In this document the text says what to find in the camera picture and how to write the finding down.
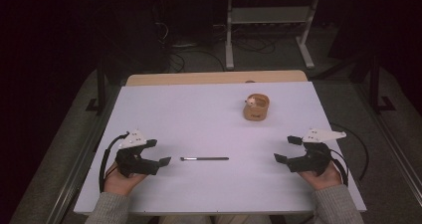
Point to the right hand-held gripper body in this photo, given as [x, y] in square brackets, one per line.
[315, 159]

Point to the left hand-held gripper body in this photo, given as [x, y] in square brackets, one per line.
[132, 161]

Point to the black and silver pen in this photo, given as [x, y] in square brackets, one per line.
[205, 158]

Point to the wooden pen holder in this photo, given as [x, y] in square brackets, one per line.
[256, 113]

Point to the person's right hand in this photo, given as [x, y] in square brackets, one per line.
[325, 180]

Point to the person's left hand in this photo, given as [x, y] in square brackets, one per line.
[119, 183]

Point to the small white figurine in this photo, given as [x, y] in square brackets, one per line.
[252, 102]

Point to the black metal stand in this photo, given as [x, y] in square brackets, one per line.
[101, 84]
[375, 84]

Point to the wooden table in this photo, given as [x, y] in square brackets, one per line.
[199, 78]

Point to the aluminium floor rail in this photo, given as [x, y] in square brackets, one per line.
[394, 147]
[79, 171]

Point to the white metal desk frame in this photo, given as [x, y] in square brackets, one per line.
[268, 15]

